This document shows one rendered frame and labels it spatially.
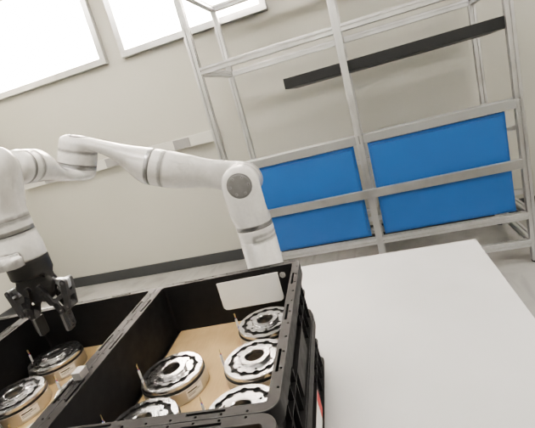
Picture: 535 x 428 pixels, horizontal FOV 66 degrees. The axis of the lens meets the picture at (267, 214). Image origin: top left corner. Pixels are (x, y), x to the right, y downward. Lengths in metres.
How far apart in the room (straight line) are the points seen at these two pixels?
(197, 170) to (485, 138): 1.85
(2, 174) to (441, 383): 0.83
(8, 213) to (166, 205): 3.05
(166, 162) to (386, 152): 1.68
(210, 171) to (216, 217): 2.67
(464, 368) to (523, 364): 0.09
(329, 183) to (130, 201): 2.09
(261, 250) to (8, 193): 0.53
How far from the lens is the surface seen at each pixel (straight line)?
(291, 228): 2.63
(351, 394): 0.82
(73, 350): 0.96
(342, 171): 2.50
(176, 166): 1.02
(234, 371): 0.67
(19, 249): 0.86
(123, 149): 1.07
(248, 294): 0.83
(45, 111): 4.31
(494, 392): 0.80
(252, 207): 0.97
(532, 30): 3.52
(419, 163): 2.51
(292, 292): 0.68
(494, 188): 2.63
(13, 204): 0.85
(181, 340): 0.87
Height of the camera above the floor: 1.22
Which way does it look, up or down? 14 degrees down
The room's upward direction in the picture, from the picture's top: 15 degrees counter-clockwise
